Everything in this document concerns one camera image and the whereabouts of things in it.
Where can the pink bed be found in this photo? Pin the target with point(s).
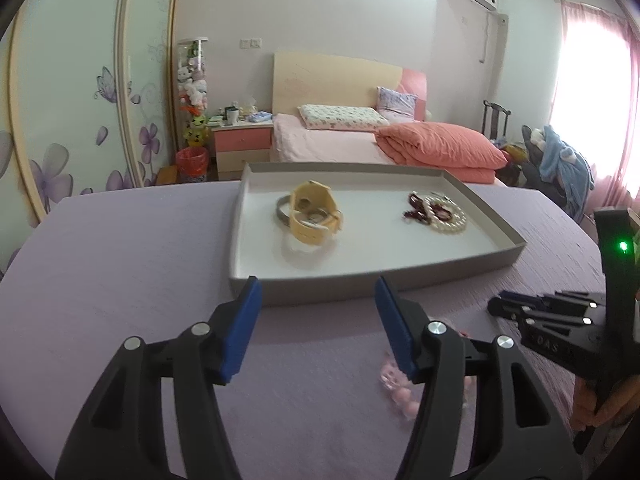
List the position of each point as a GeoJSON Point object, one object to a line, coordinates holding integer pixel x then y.
{"type": "Point", "coordinates": [320, 147]}

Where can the yellow wristwatch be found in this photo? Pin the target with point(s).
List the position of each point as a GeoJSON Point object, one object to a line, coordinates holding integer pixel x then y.
{"type": "Point", "coordinates": [312, 195]}

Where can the white wall switch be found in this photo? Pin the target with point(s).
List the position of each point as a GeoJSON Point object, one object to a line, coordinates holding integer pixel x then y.
{"type": "Point", "coordinates": [250, 43]}

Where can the patterned white pillow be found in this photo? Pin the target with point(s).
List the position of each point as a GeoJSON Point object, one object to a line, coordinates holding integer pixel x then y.
{"type": "Point", "coordinates": [340, 117]}

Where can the salmon duvet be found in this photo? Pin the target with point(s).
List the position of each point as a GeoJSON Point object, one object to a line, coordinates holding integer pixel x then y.
{"type": "Point", "coordinates": [440, 145]}

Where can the grey cardboard tray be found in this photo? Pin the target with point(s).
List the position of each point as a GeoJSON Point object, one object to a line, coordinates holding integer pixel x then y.
{"type": "Point", "coordinates": [380, 255]}

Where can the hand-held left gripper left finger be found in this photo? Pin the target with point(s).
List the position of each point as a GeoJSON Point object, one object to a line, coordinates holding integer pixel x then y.
{"type": "Point", "coordinates": [242, 332]}

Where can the white mug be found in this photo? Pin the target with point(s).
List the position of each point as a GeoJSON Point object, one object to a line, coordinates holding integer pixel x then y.
{"type": "Point", "coordinates": [232, 116]}

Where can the pink curtain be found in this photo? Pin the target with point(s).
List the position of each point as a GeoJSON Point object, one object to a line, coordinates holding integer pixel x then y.
{"type": "Point", "coordinates": [580, 20]}

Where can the dark wooden chair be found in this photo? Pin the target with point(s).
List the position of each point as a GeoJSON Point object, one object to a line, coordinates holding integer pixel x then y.
{"type": "Point", "coordinates": [495, 120]}

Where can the thin silver bangle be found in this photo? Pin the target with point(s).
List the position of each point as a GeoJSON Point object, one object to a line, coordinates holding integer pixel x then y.
{"type": "Point", "coordinates": [440, 194]}

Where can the dark office chair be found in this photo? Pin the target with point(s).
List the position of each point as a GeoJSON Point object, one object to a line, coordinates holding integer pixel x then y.
{"type": "Point", "coordinates": [532, 175]}

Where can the plush toy display tube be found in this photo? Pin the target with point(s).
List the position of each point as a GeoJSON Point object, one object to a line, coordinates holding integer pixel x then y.
{"type": "Point", "coordinates": [192, 90]}

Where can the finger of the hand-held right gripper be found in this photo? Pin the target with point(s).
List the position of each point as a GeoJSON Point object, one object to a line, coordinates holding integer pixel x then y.
{"type": "Point", "coordinates": [575, 301]}
{"type": "Point", "coordinates": [510, 310]}

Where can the lilac pillow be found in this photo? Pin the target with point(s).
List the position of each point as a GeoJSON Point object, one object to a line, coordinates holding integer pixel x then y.
{"type": "Point", "coordinates": [396, 104]}

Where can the person's right hand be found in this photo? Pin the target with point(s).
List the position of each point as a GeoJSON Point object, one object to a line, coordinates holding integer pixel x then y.
{"type": "Point", "coordinates": [615, 400]}

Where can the beige and pink headboard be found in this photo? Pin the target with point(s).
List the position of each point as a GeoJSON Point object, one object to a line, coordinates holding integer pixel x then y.
{"type": "Point", "coordinates": [330, 77]}

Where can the red waste bin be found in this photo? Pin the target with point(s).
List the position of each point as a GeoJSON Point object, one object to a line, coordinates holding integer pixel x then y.
{"type": "Point", "coordinates": [191, 165]}

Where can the brown cardboard box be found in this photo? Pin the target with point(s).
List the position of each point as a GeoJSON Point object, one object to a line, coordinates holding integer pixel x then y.
{"type": "Point", "coordinates": [167, 176]}

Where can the flower print wardrobe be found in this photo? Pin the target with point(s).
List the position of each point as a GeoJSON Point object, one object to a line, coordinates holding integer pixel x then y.
{"type": "Point", "coordinates": [65, 85]}

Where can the pink and beige nightstand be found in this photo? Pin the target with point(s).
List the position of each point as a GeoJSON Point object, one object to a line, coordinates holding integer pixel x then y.
{"type": "Point", "coordinates": [240, 142]}

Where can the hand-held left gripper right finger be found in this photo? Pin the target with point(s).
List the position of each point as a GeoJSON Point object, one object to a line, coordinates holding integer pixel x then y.
{"type": "Point", "coordinates": [395, 332]}

